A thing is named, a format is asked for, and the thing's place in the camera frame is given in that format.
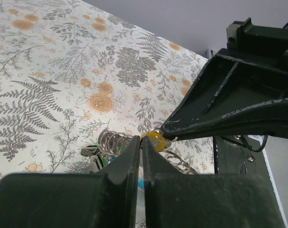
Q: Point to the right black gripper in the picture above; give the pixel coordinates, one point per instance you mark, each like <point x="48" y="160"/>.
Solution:
<point x="233" y="80"/>

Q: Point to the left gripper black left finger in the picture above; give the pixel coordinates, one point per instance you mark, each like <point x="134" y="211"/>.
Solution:
<point x="105" y="199"/>

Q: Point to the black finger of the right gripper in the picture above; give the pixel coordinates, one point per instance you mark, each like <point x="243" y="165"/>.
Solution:
<point x="266" y="118"/>

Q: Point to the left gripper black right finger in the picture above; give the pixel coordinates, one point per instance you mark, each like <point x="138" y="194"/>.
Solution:
<point x="176" y="200"/>

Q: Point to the green key tag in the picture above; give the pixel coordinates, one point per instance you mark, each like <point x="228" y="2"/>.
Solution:
<point x="98" y="160"/>

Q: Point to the yellow key tag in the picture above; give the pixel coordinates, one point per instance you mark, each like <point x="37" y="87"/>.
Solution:
<point x="158" y="141"/>

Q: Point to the floral table mat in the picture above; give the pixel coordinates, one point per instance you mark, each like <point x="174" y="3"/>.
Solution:
<point x="68" y="71"/>

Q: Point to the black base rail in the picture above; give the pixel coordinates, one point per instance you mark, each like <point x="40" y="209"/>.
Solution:
<point x="246" y="154"/>

